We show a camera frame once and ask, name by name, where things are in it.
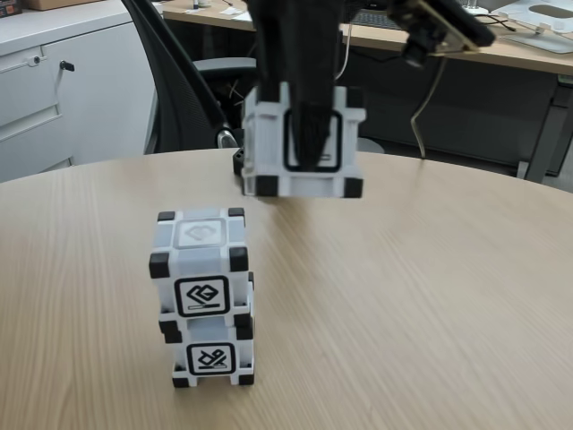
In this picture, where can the white cube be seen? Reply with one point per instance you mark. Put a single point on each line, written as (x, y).
(210, 358)
(201, 269)
(313, 184)

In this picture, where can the wooden office desk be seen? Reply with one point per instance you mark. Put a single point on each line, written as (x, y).
(492, 71)

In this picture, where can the black keyboard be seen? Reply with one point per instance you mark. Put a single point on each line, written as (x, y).
(376, 20)

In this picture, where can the white cube, looped symbol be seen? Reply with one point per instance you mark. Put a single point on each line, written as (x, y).
(210, 358)

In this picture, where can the black perforated block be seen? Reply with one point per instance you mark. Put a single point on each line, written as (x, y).
(238, 159)

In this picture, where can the black mesh office chair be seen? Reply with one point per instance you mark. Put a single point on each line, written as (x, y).
(179, 80)

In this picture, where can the black cabinet key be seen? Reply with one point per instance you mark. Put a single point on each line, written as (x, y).
(67, 66)

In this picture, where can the small black box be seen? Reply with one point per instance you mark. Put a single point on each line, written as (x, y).
(9, 8)

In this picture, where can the white drawer cabinet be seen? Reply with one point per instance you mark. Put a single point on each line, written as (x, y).
(98, 103)

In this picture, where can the silver laptop stand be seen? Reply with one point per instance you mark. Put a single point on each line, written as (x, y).
(537, 27)

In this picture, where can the white paper sheet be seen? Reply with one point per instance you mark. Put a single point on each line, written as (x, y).
(233, 12)

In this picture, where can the white round lamp base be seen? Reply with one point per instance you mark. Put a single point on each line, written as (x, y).
(481, 8)

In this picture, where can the brown cardboard box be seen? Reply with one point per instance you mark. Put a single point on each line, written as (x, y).
(58, 4)

